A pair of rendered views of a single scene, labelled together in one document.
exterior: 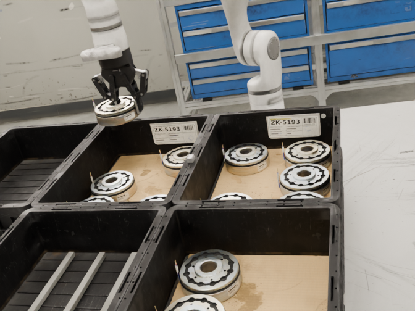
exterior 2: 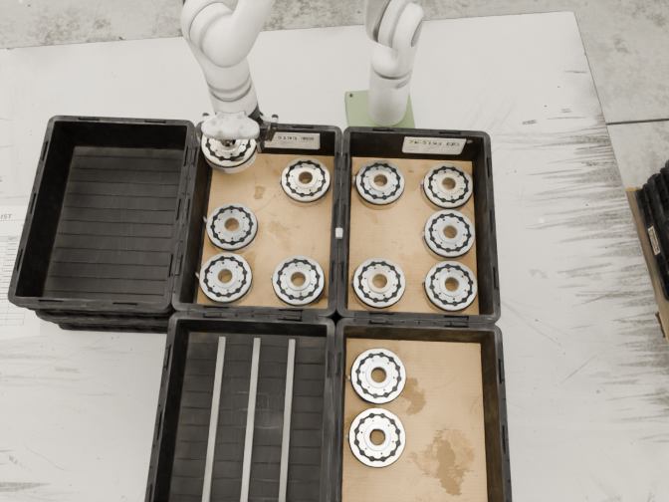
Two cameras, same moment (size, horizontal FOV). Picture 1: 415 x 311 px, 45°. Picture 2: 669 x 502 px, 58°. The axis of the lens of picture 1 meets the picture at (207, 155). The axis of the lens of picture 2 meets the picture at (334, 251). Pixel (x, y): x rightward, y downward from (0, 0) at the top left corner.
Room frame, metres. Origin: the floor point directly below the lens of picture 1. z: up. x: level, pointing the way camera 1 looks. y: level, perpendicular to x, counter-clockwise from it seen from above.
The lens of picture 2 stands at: (0.53, 0.17, 1.99)
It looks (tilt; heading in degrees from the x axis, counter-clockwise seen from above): 70 degrees down; 342
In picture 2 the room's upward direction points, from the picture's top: 2 degrees clockwise
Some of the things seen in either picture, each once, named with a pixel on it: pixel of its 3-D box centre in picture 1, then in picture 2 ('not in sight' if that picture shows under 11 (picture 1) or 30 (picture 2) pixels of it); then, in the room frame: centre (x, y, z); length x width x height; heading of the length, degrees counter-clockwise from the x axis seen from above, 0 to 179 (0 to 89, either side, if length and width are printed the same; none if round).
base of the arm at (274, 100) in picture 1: (268, 118); (388, 88); (1.29, -0.19, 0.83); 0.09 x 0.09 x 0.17; 1
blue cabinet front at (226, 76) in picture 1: (245, 46); not in sight; (2.80, -0.33, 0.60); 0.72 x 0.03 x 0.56; 79
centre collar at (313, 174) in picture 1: (304, 174); (450, 232); (0.90, -0.19, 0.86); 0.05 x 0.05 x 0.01
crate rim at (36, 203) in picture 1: (133, 159); (262, 214); (1.02, 0.17, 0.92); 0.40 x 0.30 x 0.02; 162
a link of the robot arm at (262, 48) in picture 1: (261, 63); (395, 38); (1.29, -0.19, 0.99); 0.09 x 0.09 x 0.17; 47
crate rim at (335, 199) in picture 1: (265, 153); (416, 220); (0.92, -0.12, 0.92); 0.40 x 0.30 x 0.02; 162
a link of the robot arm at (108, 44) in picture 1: (105, 38); (230, 100); (1.11, 0.17, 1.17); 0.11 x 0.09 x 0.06; 163
